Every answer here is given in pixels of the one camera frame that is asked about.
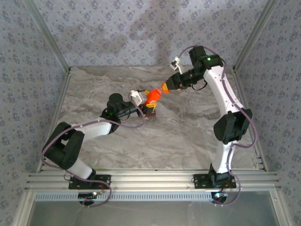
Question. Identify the orange pill bottle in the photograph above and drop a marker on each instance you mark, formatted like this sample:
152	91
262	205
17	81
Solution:
154	95

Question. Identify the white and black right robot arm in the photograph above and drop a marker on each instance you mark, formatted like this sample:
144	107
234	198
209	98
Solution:
221	91

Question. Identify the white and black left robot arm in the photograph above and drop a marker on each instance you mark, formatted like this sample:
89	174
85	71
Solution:
96	128

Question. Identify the floral patterned backdrop cloth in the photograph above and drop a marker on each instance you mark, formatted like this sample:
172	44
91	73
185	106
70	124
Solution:
150	28

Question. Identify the small controller board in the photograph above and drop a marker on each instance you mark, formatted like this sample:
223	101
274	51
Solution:
88	195
219	195

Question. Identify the grey metal sheet panel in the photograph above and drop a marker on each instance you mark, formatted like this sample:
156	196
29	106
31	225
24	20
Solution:
150	214

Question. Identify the aluminium side rail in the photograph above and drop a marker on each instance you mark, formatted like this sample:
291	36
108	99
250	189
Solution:
242	94
62	94

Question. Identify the aluminium corner post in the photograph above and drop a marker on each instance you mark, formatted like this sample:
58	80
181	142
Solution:
254	35
49	35

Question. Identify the aluminium mounting rail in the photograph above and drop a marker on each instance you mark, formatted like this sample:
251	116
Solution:
150	181

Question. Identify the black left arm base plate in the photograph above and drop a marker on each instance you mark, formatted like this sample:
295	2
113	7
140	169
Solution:
103	181

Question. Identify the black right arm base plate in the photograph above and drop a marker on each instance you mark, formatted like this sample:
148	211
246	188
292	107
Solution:
200	181

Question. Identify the aluminium bottom frame bar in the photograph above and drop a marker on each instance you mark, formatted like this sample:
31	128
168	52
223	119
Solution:
23	209
282	209

